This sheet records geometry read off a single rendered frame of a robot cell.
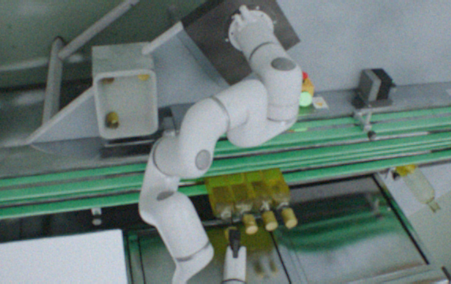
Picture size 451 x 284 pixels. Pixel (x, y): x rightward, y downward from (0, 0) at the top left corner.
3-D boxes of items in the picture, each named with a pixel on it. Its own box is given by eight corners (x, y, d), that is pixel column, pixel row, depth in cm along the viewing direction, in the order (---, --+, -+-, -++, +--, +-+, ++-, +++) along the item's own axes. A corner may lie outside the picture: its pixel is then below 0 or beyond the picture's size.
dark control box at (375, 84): (356, 87, 159) (367, 101, 152) (362, 68, 153) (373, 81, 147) (377, 86, 160) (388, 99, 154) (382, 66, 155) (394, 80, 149)
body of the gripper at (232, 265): (246, 303, 116) (245, 267, 124) (251, 281, 109) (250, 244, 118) (217, 301, 115) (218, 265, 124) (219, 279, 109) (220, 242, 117)
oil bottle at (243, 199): (218, 170, 150) (235, 220, 134) (219, 157, 146) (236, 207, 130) (235, 168, 151) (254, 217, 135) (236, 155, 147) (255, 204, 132)
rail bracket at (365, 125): (348, 115, 149) (367, 141, 139) (353, 96, 144) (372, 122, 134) (359, 114, 149) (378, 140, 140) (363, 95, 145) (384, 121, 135)
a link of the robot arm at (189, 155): (195, 97, 103) (139, 123, 96) (228, 94, 92) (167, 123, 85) (215, 153, 107) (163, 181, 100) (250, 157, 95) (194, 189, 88)
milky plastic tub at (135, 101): (99, 122, 142) (100, 140, 135) (91, 59, 127) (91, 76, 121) (154, 117, 146) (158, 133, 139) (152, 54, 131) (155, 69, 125)
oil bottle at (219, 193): (200, 172, 148) (215, 222, 133) (201, 158, 145) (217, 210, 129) (218, 170, 150) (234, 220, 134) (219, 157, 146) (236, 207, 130)
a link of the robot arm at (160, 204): (244, 219, 98) (207, 208, 111) (206, 129, 92) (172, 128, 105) (182, 262, 91) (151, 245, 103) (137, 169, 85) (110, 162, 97)
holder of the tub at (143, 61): (102, 135, 146) (102, 151, 140) (92, 59, 128) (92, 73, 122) (154, 128, 149) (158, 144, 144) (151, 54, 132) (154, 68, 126)
